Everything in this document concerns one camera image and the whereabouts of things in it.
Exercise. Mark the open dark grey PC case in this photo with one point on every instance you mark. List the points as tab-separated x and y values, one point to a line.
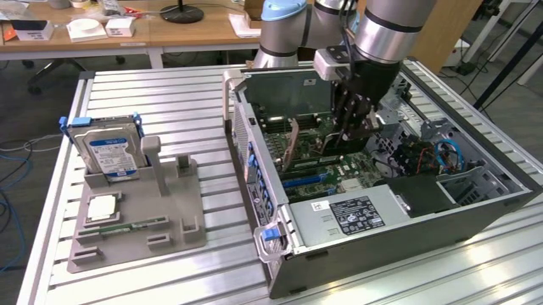
382	254

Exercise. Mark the wooden cabinet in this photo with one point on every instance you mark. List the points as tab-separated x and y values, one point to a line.
450	31

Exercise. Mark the blue case latch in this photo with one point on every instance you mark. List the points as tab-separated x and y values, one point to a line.
271	235

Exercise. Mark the silver chipset heatsink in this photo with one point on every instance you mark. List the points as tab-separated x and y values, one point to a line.
350	185

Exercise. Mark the small white labelled box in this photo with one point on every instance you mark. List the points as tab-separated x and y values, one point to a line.
120	28

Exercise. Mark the silver metal drive cage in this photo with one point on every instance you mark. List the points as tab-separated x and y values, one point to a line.
403	127

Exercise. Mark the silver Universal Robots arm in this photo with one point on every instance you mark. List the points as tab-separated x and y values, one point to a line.
390	31

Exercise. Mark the white box with round dish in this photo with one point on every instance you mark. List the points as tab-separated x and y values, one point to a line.
87	30

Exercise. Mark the grey metal disk bay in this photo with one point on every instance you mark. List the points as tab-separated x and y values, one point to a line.
479	187

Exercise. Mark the red packet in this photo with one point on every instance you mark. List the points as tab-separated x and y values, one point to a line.
134	12

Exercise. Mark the grey cup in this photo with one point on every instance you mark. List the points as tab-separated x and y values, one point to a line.
59	4

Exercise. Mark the black round lamp base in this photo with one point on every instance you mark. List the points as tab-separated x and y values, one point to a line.
182	15

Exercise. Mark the silver CPU chip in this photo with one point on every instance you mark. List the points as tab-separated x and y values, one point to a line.
102	208

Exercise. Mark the clear plastic bag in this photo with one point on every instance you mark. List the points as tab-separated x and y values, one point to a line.
111	7

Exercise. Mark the green motherboard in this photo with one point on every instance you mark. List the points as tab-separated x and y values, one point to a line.
352	166

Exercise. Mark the grey plastic parts rack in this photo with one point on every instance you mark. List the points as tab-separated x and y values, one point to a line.
127	254

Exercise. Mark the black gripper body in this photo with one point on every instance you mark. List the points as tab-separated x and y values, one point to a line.
374	79

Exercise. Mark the black power adapter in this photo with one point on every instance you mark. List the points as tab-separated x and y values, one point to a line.
466	68

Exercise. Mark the hard disk in blue caddy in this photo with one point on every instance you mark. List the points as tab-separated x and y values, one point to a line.
108	152

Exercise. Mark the grey power supply unit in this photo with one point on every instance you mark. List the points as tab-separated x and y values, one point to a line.
310	222

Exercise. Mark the brown cardboard box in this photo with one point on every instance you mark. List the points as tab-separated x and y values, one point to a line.
254	11

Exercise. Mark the white box with black top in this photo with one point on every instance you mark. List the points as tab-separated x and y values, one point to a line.
31	31

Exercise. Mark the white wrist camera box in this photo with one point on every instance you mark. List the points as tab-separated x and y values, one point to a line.
327	66

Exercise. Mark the installed black RAM stick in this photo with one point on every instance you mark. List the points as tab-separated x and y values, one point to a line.
322	161

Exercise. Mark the wooden desk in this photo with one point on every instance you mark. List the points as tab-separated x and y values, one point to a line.
170	35

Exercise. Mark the white paper leaflets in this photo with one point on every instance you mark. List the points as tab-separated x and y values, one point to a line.
243	27

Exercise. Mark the blue expansion slot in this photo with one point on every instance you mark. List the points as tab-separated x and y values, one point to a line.
306	181

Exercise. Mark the tape roll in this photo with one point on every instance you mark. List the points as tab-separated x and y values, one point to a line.
79	4

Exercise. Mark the graphics card with metal bracket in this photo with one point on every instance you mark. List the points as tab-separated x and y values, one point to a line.
290	146

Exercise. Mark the orange box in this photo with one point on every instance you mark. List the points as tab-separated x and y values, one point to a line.
8	33

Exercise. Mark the green RAM stick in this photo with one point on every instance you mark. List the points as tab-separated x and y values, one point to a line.
134	225

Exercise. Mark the black office chair base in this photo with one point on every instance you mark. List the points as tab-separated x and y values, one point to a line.
47	68

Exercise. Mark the white desk frame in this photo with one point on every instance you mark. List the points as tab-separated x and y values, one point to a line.
496	31

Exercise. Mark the black slanted stand pole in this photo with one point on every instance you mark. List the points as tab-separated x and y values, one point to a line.
509	63

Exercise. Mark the black RAM slot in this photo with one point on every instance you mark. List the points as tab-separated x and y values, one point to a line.
275	120
275	127

